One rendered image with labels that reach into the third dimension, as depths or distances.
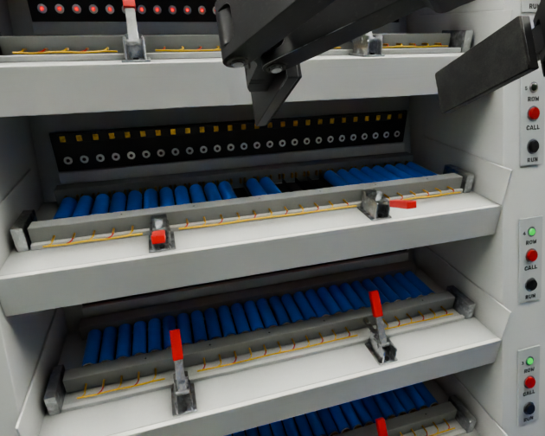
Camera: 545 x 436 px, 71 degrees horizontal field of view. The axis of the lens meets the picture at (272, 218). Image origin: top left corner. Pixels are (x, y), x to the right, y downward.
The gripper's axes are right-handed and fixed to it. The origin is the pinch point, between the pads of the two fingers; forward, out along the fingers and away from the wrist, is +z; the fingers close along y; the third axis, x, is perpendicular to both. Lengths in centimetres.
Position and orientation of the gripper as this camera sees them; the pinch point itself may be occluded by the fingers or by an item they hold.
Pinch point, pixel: (363, 91)
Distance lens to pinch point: 26.4
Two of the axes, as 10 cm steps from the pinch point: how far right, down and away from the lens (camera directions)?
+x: -1.4, -9.9, 0.5
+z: -2.4, 0.8, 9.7
